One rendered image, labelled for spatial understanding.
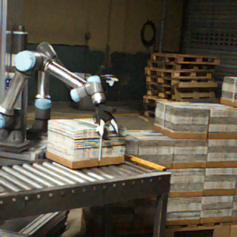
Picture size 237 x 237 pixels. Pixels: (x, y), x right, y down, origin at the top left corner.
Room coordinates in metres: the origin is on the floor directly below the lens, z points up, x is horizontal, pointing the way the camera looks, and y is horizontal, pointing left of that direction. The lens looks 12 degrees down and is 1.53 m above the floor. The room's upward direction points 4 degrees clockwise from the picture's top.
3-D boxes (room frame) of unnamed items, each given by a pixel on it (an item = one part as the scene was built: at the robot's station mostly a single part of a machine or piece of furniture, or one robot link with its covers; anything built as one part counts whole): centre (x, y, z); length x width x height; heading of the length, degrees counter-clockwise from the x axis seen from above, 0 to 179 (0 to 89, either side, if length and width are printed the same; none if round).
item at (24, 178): (2.59, 0.44, 0.77); 0.47 x 0.05 x 0.05; 38
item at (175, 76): (10.69, -1.38, 0.65); 1.33 x 0.94 x 1.30; 132
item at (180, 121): (3.99, -0.54, 0.95); 0.38 x 0.29 x 0.23; 19
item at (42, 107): (3.81, 0.52, 0.98); 0.13 x 0.12 x 0.14; 10
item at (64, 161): (2.93, 0.23, 0.83); 0.29 x 0.16 x 0.04; 38
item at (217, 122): (4.09, -0.82, 0.95); 0.38 x 0.29 x 0.23; 19
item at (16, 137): (3.32, 0.65, 0.87); 0.15 x 0.15 x 0.10
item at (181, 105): (3.99, -0.54, 1.06); 0.37 x 0.29 x 0.01; 19
